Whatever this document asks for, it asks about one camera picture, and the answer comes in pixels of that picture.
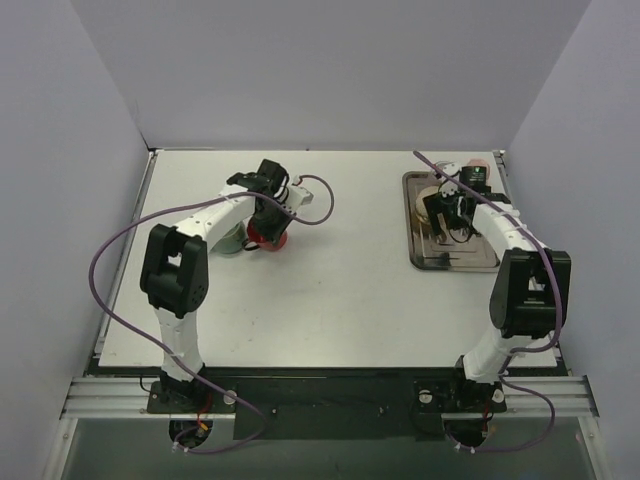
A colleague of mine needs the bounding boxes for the red mug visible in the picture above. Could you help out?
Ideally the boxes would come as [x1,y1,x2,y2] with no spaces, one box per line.
[242,223,288,252]

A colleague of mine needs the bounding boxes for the green speckled mug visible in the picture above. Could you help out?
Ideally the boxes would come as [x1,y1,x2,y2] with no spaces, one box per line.
[213,223,248,255]

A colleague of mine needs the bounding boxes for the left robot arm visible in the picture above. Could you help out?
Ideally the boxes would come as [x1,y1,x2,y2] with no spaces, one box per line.
[140,159,301,412]

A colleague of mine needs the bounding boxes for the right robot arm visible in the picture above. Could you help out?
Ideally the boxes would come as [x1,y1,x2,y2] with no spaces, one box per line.
[423,164,571,409]

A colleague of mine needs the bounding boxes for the beige round mug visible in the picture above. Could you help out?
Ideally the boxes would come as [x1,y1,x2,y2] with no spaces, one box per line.
[415,186,442,225]

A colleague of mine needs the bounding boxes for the purple mug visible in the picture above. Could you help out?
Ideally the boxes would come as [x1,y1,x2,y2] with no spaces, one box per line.
[436,161,459,171]

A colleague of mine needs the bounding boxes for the pink faceted mug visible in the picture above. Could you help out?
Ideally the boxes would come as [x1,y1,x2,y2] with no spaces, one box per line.
[467,158,490,168]

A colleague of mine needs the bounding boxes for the metal tray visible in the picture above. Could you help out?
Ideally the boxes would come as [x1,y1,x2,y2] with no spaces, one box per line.
[402,171,500,273]

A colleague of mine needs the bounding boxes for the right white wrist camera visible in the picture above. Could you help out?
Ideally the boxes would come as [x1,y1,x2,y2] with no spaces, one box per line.
[434,160,464,201]

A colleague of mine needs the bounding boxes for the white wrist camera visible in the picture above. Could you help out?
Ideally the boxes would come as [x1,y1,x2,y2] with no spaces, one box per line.
[283,176,314,213]
[434,160,464,201]

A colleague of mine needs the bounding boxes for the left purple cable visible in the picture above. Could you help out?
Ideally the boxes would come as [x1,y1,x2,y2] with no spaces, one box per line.
[88,174,335,455]

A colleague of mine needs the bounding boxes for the purple cable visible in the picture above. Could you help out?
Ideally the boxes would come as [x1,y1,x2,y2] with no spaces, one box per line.
[88,174,335,455]
[412,149,561,454]

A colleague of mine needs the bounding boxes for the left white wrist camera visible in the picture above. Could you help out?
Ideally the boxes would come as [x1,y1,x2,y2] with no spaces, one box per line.
[283,176,314,213]

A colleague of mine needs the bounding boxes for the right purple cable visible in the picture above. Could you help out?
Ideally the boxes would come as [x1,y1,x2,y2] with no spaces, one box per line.
[412,149,561,454]

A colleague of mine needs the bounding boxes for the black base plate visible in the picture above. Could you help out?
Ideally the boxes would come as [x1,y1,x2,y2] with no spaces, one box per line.
[87,364,566,448]

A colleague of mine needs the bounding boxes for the aluminium rail frame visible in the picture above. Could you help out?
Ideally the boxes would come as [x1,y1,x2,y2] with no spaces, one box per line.
[64,150,597,418]

